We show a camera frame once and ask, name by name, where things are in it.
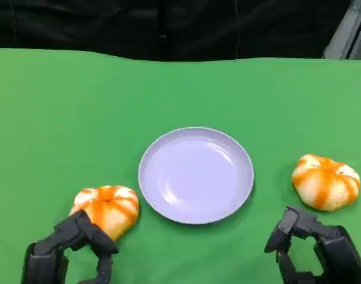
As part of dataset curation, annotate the lilac plate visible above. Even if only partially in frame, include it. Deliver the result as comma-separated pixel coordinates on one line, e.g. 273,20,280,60
138,127,255,225

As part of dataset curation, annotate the black backdrop curtain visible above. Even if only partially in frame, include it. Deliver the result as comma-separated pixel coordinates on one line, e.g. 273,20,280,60
0,0,352,62

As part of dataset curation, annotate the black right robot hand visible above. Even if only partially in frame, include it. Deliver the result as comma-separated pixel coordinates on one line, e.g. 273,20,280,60
263,206,361,284

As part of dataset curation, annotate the grey metal frame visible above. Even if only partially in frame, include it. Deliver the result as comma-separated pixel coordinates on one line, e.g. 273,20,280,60
323,0,361,61

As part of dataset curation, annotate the green cloth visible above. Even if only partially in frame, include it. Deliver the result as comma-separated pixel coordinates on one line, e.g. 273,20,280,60
0,47,361,284

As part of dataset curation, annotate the orange white toy bread roll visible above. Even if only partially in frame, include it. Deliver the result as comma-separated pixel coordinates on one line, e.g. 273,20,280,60
291,153,361,212
69,185,140,242

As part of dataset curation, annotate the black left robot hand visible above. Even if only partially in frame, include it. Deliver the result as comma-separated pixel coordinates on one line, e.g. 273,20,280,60
20,209,120,284

